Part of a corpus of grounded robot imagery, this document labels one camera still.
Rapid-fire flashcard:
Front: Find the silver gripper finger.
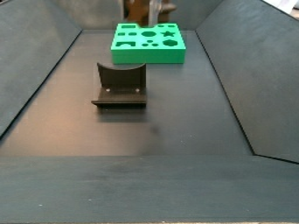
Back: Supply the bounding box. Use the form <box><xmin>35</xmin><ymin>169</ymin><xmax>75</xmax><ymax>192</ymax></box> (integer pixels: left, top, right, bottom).
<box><xmin>148</xmin><ymin>0</ymin><xmax>161</xmax><ymax>26</ymax></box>

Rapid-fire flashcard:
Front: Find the brown star prism object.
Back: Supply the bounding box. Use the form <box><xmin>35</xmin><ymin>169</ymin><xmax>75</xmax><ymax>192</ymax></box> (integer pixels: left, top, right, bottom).
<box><xmin>124</xmin><ymin>0</ymin><xmax>176</xmax><ymax>26</ymax></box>

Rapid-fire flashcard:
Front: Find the black curved fixture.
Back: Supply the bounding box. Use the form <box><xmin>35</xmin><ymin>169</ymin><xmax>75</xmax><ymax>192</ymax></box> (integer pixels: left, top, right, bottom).
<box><xmin>91</xmin><ymin>64</ymin><xmax>147</xmax><ymax>107</ymax></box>

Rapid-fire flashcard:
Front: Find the green shape sorter block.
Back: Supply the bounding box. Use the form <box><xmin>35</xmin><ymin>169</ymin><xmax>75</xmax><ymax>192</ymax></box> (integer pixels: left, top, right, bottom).
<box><xmin>109</xmin><ymin>23</ymin><xmax>185</xmax><ymax>64</ymax></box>

